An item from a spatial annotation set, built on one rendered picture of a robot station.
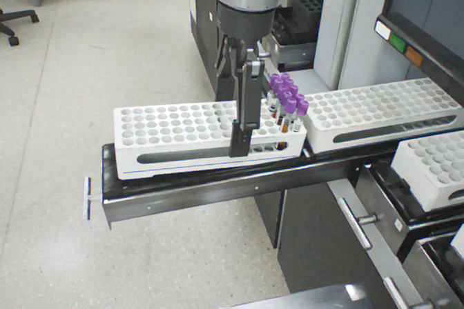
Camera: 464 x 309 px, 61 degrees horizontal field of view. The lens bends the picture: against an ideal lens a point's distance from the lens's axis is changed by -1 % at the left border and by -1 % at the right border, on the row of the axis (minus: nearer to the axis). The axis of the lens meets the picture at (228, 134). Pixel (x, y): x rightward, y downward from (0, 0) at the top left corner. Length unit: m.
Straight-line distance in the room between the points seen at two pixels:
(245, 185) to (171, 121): 0.16
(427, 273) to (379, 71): 0.38
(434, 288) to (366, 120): 0.28
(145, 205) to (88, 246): 0.98
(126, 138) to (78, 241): 1.08
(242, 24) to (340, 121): 0.26
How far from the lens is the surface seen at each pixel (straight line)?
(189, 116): 0.64
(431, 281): 0.62
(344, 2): 0.89
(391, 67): 0.82
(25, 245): 1.70
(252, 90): 0.52
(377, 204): 0.68
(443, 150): 0.69
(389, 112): 0.72
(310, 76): 1.02
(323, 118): 0.69
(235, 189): 0.65
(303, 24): 1.04
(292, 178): 0.68
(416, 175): 0.64
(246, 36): 0.52
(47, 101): 2.39
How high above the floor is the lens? 1.27
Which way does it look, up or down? 41 degrees down
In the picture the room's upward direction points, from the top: straight up
